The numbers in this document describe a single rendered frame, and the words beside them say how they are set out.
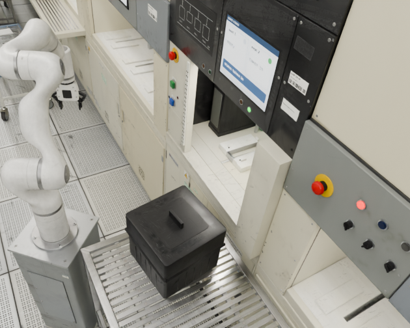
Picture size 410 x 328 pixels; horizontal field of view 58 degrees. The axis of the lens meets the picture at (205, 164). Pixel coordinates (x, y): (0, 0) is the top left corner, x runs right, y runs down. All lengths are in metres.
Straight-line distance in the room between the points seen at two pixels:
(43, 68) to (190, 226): 0.76
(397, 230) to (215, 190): 0.97
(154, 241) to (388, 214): 0.79
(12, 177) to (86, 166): 1.70
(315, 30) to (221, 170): 1.02
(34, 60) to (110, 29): 1.81
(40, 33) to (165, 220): 0.81
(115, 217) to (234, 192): 1.22
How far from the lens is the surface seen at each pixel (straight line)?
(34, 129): 1.43
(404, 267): 1.04
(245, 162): 1.89
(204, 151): 1.95
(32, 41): 1.50
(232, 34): 1.32
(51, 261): 1.70
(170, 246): 1.37
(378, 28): 0.92
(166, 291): 1.51
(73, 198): 2.93
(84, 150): 3.30
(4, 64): 1.45
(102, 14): 3.12
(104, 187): 2.97
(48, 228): 1.67
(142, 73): 2.60
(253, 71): 1.25
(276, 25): 1.13
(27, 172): 1.46
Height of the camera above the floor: 2.15
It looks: 43 degrees down
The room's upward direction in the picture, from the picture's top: 7 degrees clockwise
